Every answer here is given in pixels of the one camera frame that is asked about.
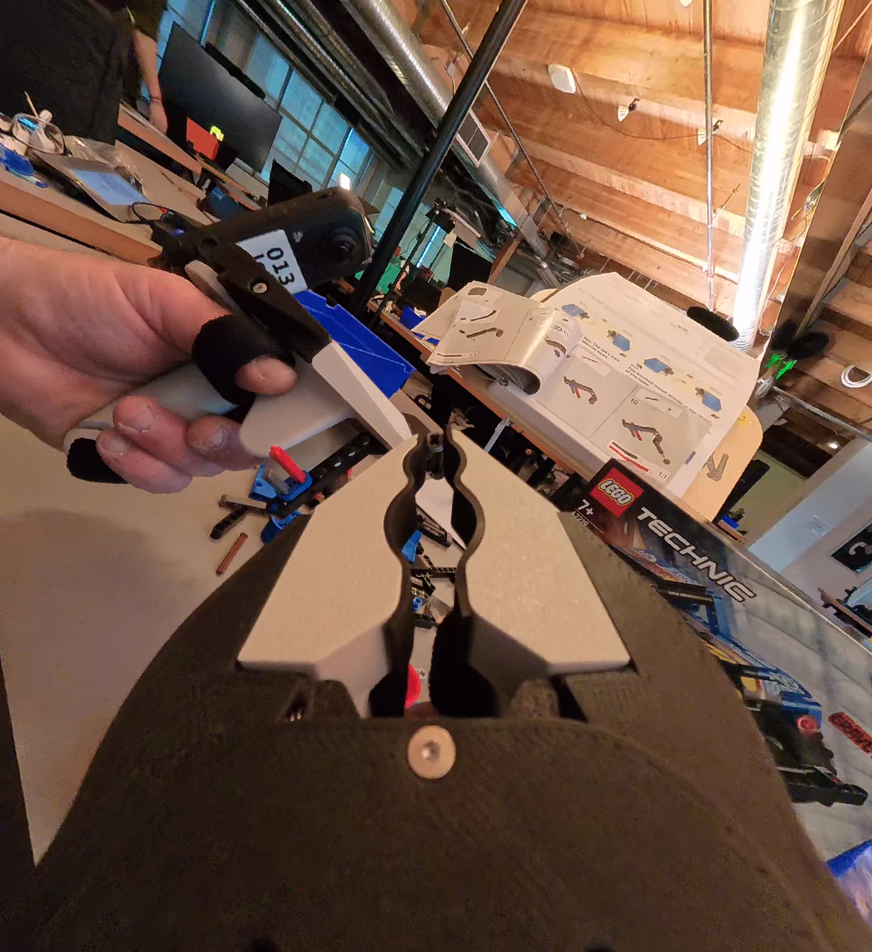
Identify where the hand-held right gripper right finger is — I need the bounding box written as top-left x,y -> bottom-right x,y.
430,427 -> 632,718

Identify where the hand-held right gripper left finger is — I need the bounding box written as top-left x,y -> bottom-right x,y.
237,436 -> 425,718

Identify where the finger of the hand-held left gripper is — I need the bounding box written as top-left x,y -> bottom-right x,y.
308,341 -> 416,452

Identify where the grey work desk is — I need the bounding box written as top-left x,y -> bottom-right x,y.
0,134 -> 217,265

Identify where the person's left hand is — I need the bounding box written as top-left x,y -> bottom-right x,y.
0,223 -> 299,495

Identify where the blue plastic bin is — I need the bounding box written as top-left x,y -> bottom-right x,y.
293,289 -> 416,400

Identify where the short black toy beam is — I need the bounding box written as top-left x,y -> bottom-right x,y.
208,502 -> 252,541

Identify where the black pole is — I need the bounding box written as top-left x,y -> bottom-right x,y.
352,0 -> 529,315

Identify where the black monitor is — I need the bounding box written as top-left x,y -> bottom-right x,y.
157,21 -> 284,177

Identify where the tablet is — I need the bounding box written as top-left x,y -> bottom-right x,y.
33,151 -> 156,222

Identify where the pale booklet stand board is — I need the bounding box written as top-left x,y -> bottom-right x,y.
683,408 -> 765,523

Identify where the instruction booklet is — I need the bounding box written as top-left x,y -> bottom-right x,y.
412,271 -> 761,493

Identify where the black toy truck box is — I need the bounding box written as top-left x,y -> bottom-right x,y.
555,457 -> 872,867

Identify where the silver ventilation duct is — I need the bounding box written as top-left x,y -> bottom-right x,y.
335,0 -> 544,228
732,0 -> 847,352

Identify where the dark wall sign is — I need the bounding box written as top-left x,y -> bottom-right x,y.
831,519 -> 872,575

